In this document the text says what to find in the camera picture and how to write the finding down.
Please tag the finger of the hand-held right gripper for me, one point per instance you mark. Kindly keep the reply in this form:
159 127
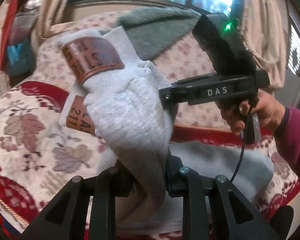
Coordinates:
168 96

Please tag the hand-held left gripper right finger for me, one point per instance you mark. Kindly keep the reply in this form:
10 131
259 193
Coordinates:
176 177

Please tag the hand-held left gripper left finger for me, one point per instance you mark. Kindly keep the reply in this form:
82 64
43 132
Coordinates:
102 192

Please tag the person's right forearm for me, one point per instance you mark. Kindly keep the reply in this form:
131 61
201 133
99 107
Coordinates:
297 140

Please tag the person's right hand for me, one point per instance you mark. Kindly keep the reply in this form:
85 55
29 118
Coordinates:
265 110

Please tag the beige floral quilt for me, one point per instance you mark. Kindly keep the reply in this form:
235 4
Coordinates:
190 62

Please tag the beige curtain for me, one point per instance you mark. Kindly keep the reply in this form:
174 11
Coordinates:
52 10
265 30

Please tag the grey-green fleece blanket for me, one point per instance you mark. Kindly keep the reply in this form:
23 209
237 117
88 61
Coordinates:
160 30

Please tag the red leaf-print blanket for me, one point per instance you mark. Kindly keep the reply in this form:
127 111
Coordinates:
27 135

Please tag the blue plastic bag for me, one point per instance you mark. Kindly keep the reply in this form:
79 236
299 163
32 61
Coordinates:
20 58

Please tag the clear plastic bag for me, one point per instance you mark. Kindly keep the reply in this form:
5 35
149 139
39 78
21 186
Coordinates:
22 28

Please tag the red hanging cloth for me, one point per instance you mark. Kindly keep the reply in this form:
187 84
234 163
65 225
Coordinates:
13 7

